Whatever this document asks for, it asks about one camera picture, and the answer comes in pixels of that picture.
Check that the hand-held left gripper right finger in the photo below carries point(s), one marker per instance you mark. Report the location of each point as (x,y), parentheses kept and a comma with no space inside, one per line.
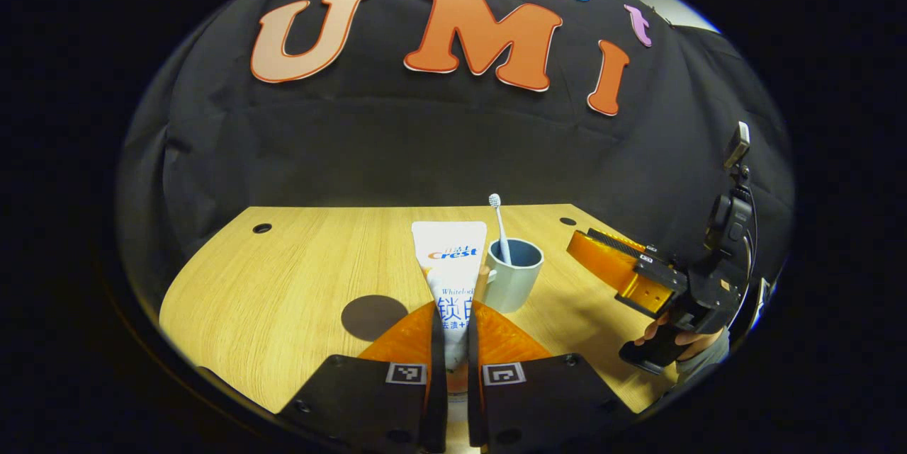
(475,383)

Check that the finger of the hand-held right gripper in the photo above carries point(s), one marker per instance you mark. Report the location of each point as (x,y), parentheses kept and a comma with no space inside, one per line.
(613,239)
(602,259)

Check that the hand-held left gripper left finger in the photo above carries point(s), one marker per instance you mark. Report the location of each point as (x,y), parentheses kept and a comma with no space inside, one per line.
(438,369)

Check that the white toothpaste tube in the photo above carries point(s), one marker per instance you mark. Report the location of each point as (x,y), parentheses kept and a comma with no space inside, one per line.
(448,263)

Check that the black backdrop cloth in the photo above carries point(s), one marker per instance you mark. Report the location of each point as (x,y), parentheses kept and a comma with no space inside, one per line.
(425,142)

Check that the white toothbrush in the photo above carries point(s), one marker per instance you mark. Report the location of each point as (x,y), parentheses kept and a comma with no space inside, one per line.
(501,234)

